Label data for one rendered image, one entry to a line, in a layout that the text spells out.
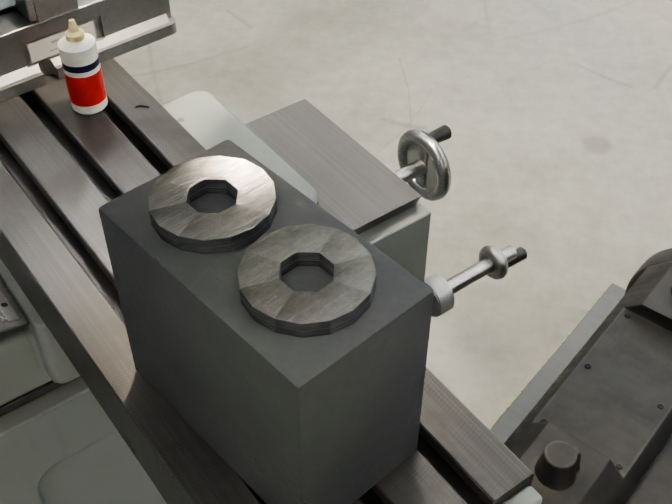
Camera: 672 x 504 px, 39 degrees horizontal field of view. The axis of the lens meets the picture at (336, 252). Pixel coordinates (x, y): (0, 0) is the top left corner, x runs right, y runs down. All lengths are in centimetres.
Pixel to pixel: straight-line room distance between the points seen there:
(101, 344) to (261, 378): 28
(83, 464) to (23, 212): 36
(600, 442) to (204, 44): 201
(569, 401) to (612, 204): 124
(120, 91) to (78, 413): 37
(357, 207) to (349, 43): 166
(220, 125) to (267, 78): 149
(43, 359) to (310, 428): 49
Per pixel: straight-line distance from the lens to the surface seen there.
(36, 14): 115
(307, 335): 60
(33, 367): 107
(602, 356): 128
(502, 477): 77
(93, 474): 125
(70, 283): 92
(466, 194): 237
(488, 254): 150
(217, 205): 69
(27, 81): 116
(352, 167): 132
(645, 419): 123
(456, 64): 282
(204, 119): 127
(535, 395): 146
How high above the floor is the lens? 155
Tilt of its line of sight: 45 degrees down
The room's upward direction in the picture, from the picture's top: straight up
